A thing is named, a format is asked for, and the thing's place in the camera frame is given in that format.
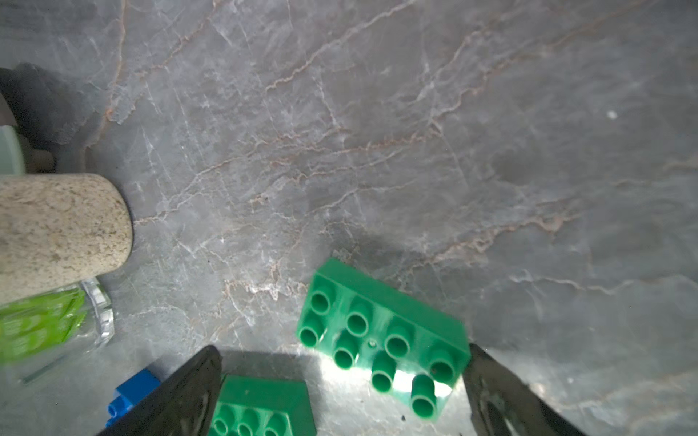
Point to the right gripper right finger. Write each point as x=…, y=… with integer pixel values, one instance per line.
x=502, y=404

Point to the beige speckled cup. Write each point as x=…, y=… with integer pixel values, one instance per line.
x=58, y=229

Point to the dark green long lego brick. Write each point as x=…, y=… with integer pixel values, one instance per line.
x=410, y=350

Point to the small blue lego brick rear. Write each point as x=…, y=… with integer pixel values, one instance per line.
x=128, y=394

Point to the clear glass with green packets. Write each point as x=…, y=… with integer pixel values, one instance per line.
x=43, y=331

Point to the mint green toaster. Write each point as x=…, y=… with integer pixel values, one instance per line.
x=12, y=161

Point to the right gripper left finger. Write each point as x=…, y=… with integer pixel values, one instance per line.
x=183, y=404

